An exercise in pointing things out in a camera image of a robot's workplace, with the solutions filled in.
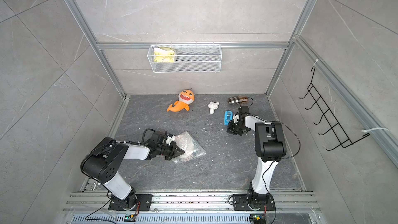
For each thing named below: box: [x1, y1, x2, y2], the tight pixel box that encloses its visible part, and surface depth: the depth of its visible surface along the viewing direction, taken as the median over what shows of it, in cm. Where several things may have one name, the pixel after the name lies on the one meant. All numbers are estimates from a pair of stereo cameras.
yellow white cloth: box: [153, 46, 176, 63], surface depth 89 cm
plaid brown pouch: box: [227, 95, 249, 105], surface depth 116 cm
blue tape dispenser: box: [223, 110, 234, 126], surface depth 106 cm
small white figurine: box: [207, 101, 220, 115], surface depth 112 cm
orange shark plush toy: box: [166, 88, 195, 112], surface depth 111 cm
